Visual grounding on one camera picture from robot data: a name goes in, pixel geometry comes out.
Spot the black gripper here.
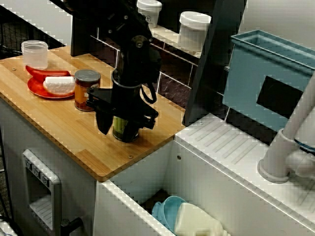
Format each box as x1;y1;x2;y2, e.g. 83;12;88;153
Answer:
85;70;159;143

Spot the green peas can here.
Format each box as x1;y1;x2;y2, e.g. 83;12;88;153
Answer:
112;115;141;143

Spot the orange beans can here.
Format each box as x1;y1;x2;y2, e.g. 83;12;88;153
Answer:
74;69;102;113

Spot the white toy sushi piece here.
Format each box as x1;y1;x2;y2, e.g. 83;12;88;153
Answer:
42;76;76;95

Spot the red toy pepper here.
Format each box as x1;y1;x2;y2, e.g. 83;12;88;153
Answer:
25;65;71;82

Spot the dark tiled backsplash shelf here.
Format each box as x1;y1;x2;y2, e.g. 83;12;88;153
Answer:
70;0;247;127

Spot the red plate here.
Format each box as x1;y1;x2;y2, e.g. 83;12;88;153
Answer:
27;75;76;99

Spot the grey dishwasher panel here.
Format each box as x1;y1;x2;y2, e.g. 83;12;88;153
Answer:
22;148;62;233

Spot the light blue bowl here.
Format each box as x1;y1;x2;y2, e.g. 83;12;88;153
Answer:
151;195;188;233

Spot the white counter cabinet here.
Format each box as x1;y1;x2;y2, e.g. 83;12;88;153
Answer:
0;93;96;236

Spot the clear open plastic jar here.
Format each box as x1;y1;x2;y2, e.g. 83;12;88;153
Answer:
21;40;49;71

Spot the white sink unit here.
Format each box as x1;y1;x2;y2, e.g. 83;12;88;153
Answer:
94;113;315;236

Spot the small white lidded jar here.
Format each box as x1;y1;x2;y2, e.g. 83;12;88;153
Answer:
137;0;162;29

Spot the large white lidded jar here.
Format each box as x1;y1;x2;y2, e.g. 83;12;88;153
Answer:
177;11;212;52

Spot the cream toy jug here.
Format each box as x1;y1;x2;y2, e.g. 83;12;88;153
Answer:
173;202;231;236

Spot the teal plastic box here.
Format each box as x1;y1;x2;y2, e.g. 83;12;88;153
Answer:
222;29;315;132

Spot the grey toy faucet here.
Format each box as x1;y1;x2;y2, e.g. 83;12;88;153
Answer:
257;71;315;184

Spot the black dishwasher handle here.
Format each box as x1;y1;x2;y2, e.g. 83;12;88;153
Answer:
60;216;84;232

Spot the black wire rack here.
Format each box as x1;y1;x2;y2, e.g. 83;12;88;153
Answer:
0;7;66;59

